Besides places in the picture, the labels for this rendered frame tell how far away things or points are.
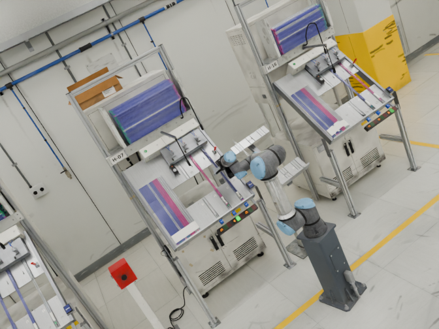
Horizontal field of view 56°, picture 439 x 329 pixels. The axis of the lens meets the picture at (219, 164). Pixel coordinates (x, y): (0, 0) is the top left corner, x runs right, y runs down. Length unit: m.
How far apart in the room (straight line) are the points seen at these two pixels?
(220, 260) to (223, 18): 2.80
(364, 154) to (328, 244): 1.51
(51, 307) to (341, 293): 1.85
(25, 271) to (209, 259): 1.32
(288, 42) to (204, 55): 1.51
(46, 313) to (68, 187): 1.92
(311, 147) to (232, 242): 1.05
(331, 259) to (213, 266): 1.08
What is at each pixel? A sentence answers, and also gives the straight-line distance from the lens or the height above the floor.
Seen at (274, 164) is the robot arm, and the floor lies 1.13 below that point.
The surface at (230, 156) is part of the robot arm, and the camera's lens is 2.66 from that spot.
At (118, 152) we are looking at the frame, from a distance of 3.06.
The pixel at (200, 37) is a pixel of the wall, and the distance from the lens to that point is 4.87.
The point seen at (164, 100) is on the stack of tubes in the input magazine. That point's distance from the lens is 3.12.
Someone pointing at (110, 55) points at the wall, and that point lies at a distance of 4.56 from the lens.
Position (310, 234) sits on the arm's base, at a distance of 2.63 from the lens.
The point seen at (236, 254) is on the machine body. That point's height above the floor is 0.19.
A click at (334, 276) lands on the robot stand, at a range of 2.79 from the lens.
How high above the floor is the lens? 2.09
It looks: 21 degrees down
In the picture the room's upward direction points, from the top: 27 degrees counter-clockwise
